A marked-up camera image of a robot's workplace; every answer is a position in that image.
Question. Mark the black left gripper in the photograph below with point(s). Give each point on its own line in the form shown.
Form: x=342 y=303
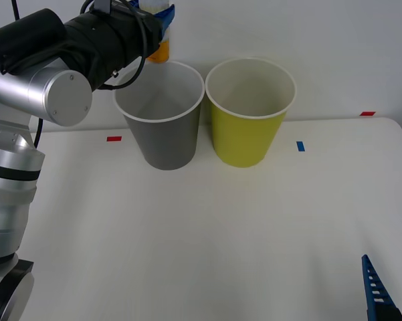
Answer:
x=133 y=36

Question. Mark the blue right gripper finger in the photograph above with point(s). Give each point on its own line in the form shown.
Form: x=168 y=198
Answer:
x=371 y=287

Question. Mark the clear bottle with orange drink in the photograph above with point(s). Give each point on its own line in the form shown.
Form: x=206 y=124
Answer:
x=162 y=50

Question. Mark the silver and black left arm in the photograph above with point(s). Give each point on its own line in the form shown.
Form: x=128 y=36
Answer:
x=30 y=87

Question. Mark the grey plastic waste bin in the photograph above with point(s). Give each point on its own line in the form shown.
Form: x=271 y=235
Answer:
x=167 y=143

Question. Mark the yellow-green plastic waste bin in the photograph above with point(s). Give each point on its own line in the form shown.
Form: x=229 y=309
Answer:
x=244 y=140

